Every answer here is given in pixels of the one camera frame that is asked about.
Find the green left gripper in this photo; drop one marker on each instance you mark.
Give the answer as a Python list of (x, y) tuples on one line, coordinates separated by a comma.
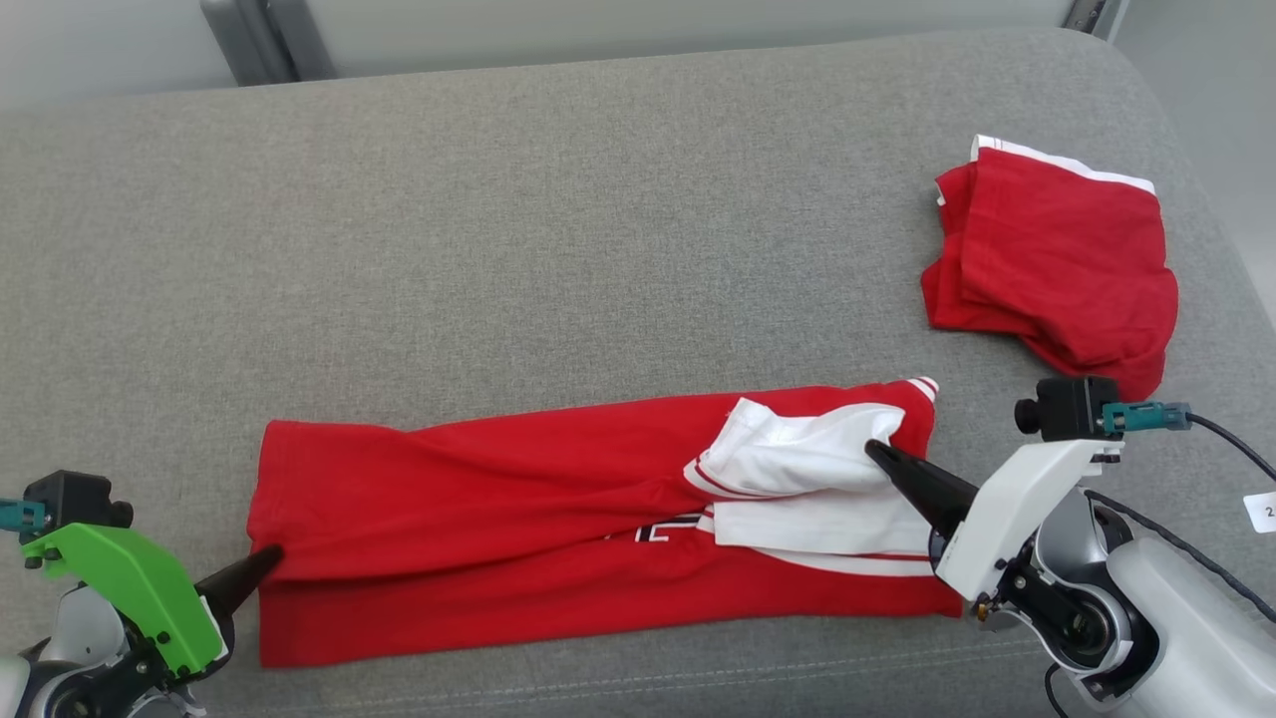
[(130, 578)]

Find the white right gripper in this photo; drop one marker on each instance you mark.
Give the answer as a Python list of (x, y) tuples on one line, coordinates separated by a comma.
[(1017, 509)]

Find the red jersey white striped sleeves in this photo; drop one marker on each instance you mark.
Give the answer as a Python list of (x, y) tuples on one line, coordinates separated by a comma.
[(449, 499)]

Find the red shorts white trim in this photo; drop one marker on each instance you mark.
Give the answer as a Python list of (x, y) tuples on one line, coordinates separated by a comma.
[(1057, 259)]

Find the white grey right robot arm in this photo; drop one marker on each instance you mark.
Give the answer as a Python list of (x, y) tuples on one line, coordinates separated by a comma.
[(1196, 638)]

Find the white paper tag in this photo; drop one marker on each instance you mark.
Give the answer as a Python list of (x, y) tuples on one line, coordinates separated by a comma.
[(1261, 512)]

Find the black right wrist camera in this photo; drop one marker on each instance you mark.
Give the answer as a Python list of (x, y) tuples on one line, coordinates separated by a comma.
[(1072, 407)]

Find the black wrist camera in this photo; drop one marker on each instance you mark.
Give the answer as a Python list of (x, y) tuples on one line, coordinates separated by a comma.
[(1072, 407), (75, 497)]

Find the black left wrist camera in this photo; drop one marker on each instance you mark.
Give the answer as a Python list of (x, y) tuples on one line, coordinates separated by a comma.
[(75, 497)]

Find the teal right camera connector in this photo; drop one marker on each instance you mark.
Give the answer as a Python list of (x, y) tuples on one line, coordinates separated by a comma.
[(1146, 417)]

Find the teal camera connector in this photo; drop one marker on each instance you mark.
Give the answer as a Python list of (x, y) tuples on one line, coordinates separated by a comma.
[(1146, 417), (18, 516)]

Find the teal left camera connector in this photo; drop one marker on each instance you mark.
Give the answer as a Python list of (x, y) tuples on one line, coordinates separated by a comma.
[(18, 516)]

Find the grey metal partition post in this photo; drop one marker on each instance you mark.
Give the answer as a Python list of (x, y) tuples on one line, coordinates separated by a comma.
[(249, 40), (1092, 15)]

